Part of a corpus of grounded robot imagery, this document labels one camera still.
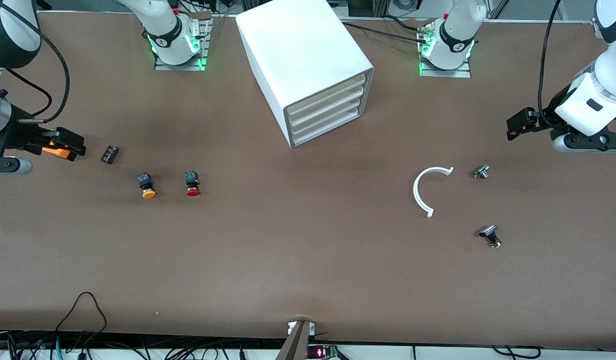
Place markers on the small metal switch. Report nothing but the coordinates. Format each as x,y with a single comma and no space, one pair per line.
481,172

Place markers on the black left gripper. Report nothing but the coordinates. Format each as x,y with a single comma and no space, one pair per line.
552,118

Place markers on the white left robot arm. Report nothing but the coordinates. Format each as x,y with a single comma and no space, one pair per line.
450,55

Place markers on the brown angled bar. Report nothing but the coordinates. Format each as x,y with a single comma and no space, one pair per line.
295,345

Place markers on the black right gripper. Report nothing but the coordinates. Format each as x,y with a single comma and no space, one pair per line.
24,135

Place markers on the aluminium arm base plate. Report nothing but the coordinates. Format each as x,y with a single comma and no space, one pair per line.
180,66
448,73

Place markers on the white drawer cabinet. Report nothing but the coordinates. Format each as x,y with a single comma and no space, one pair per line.
298,45

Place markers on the aluminium frame post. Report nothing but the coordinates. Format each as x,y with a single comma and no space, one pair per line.
595,27

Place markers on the small black contact block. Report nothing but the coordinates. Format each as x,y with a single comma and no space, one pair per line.
109,154

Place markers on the red lit electronic module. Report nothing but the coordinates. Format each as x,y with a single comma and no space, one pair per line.
320,352

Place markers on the small white clamp bracket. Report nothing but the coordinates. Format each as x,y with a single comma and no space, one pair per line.
291,328

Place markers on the orange push button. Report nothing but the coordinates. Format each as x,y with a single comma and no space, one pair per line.
148,192

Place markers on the orange box with hole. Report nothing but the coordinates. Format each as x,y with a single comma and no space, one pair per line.
55,151

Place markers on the cream cabinet drawer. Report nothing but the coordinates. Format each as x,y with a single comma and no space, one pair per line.
326,97
326,106
327,126
326,116

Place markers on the red push button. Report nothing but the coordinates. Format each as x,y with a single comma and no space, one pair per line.
193,191

